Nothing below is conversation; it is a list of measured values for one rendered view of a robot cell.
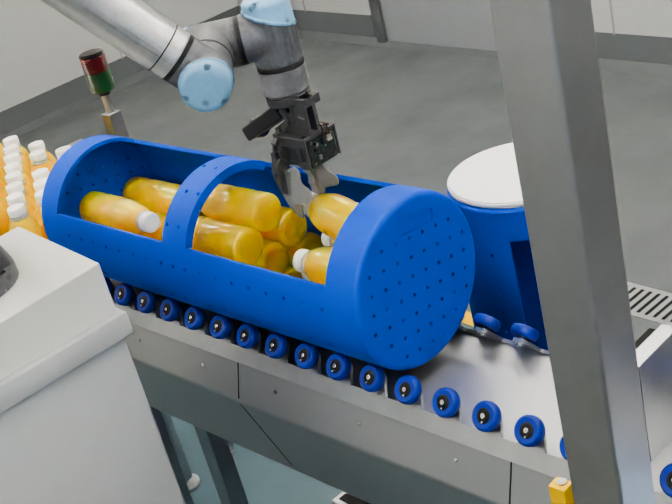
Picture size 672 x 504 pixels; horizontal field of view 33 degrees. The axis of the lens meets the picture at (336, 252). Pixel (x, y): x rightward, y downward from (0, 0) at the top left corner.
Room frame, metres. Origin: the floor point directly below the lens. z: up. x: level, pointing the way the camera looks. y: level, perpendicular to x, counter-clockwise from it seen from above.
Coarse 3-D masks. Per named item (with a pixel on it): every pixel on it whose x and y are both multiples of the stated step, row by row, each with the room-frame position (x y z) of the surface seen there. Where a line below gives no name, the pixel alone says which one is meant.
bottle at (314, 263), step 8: (320, 248) 1.61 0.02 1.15; (328, 248) 1.60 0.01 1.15; (304, 256) 1.63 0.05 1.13; (312, 256) 1.60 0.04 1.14; (320, 256) 1.59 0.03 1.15; (328, 256) 1.58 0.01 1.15; (304, 264) 1.61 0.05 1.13; (312, 264) 1.59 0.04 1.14; (320, 264) 1.58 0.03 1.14; (304, 272) 1.62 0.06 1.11; (312, 272) 1.58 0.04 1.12; (320, 272) 1.57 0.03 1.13; (312, 280) 1.59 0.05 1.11; (320, 280) 1.57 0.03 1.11
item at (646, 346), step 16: (656, 336) 1.24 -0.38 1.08; (640, 352) 1.21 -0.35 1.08; (656, 352) 1.21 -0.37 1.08; (640, 368) 1.18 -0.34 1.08; (656, 368) 1.21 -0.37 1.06; (640, 384) 1.18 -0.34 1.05; (656, 384) 1.20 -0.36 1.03; (656, 400) 1.20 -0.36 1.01; (656, 416) 1.20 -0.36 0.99; (656, 432) 1.19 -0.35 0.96; (656, 448) 1.19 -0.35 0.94
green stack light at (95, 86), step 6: (102, 72) 2.75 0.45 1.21; (108, 72) 2.76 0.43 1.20; (90, 78) 2.75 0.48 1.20; (96, 78) 2.74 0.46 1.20; (102, 78) 2.74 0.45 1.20; (108, 78) 2.75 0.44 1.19; (90, 84) 2.75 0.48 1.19; (96, 84) 2.74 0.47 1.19; (102, 84) 2.74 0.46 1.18; (108, 84) 2.75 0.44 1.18; (114, 84) 2.77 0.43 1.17; (90, 90) 2.76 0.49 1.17; (96, 90) 2.74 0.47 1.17; (102, 90) 2.74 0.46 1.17; (108, 90) 2.75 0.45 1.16
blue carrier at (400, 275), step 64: (64, 192) 2.14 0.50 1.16; (192, 192) 1.81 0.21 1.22; (384, 192) 1.57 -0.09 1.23; (128, 256) 1.88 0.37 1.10; (192, 256) 1.73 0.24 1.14; (384, 256) 1.48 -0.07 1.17; (448, 256) 1.57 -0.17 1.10; (256, 320) 1.65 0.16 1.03; (320, 320) 1.50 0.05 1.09; (384, 320) 1.47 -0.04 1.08; (448, 320) 1.55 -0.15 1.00
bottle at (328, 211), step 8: (312, 200) 1.68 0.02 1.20; (320, 200) 1.66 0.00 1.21; (328, 200) 1.65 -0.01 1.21; (336, 200) 1.65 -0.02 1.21; (344, 200) 1.64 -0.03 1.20; (352, 200) 1.65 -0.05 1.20; (304, 208) 1.69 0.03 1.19; (312, 208) 1.66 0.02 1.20; (320, 208) 1.65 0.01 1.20; (328, 208) 1.64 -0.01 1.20; (336, 208) 1.63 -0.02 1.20; (344, 208) 1.62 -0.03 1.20; (352, 208) 1.62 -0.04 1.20; (312, 216) 1.66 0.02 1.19; (320, 216) 1.64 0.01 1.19; (328, 216) 1.63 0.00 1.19; (336, 216) 1.62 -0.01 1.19; (344, 216) 1.61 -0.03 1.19; (320, 224) 1.64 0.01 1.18; (328, 224) 1.63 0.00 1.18; (336, 224) 1.61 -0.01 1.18; (328, 232) 1.63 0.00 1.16; (336, 232) 1.61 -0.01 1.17
